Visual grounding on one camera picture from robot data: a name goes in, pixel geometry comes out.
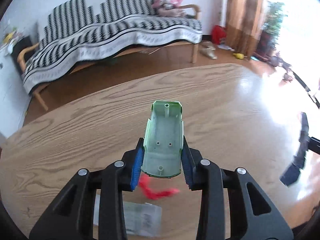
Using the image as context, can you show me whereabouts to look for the silver cigarette pack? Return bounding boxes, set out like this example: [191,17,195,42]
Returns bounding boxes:
[93,193,163,238]

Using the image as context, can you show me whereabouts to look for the green plastic toy shell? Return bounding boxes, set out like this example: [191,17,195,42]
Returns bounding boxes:
[141,100,184,178]

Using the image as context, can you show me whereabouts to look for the red ribbon scrap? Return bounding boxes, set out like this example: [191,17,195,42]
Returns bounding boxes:
[138,174,180,200]

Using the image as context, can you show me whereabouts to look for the pink kids tricycle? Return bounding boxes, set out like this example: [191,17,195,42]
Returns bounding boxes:
[269,52,293,82]

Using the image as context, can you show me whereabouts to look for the large potted plant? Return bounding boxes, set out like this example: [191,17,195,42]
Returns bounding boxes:
[253,2,286,61]

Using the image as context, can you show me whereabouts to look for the yellow toy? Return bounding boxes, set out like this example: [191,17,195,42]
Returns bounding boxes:
[233,53,245,60]

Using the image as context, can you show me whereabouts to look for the beige slipper near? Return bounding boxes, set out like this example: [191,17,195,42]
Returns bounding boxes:
[200,48,217,60]

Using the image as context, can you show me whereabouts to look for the beige slipper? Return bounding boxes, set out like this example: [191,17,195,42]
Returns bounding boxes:
[201,41,216,51]
[200,48,217,60]

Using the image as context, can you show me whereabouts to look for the beige slipper far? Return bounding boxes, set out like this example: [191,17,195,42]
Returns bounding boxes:
[201,41,216,51]

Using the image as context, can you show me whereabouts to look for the brown curtain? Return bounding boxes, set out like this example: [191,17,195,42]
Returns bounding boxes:
[225,0,264,58]

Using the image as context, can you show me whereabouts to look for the striped black white sofa blanket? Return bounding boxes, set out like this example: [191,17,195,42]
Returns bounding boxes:
[22,0,202,93]

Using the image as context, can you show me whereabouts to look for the pink stuffed doll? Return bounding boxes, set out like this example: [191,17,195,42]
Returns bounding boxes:
[152,0,185,17]

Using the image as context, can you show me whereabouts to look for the red bag by wall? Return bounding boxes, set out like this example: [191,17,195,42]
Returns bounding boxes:
[211,25,226,45]

